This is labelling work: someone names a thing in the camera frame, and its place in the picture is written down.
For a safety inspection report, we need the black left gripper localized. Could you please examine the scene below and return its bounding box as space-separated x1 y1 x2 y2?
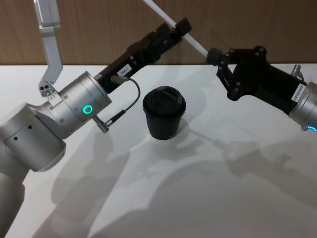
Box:
95 21 173 95

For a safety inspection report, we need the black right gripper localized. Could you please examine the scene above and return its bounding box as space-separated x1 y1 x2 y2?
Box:
207 45 310 116

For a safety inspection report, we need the long white straw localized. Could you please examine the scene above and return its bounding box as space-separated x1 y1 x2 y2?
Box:
143 0 223 69

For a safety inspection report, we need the black plastic cup lid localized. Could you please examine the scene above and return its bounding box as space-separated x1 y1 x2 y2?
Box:
142 85 187 118

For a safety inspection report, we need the black paper cup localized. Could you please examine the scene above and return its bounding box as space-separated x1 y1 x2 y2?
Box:
145 109 185 141

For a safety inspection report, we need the thin dark left wrist cable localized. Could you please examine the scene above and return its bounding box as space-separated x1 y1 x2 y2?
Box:
93 75 141 134

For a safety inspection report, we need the right wrist cable silver plug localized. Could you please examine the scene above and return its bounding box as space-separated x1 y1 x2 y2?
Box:
291 63 307 82

